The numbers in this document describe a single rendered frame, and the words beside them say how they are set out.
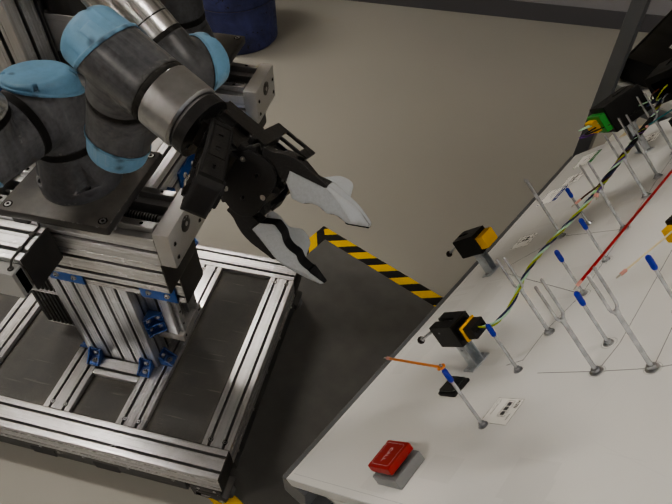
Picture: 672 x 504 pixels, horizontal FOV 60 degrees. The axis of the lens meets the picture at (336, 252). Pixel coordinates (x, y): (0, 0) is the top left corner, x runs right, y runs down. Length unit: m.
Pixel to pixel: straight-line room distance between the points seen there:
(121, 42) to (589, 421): 0.65
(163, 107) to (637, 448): 0.58
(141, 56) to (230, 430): 1.41
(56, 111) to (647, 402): 0.93
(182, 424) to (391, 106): 2.20
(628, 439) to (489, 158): 2.54
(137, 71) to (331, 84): 3.03
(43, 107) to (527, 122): 2.80
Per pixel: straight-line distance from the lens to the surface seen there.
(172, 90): 0.61
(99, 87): 0.66
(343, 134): 3.20
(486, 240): 1.23
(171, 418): 1.94
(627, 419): 0.72
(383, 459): 0.85
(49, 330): 2.27
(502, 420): 0.82
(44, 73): 1.08
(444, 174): 2.98
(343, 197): 0.55
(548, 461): 0.72
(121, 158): 0.73
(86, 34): 0.66
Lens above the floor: 1.88
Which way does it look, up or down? 48 degrees down
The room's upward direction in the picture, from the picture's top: straight up
